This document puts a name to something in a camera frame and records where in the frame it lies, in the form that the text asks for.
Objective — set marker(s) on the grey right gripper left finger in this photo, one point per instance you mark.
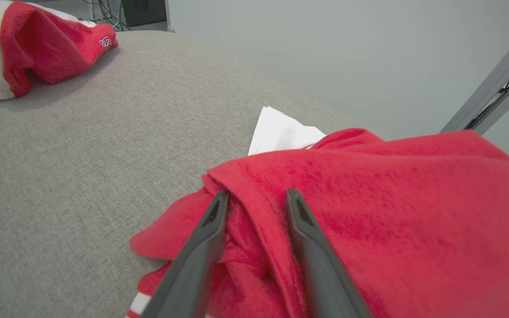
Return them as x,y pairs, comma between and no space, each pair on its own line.
192,265

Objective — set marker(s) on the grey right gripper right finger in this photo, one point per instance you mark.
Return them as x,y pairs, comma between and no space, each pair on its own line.
320,274

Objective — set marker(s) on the red and white basketball jersey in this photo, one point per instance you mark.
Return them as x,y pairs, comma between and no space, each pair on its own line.
413,221

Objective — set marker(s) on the red shorts with white stripes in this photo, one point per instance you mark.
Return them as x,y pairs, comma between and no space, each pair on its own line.
51,48

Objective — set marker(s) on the grey fabric sofa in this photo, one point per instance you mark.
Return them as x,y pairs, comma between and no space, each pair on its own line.
104,168

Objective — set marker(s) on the dark equipment cabinet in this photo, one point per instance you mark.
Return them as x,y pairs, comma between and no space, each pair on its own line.
144,11

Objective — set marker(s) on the grey metal partition post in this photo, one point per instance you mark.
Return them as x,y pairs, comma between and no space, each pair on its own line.
493,79

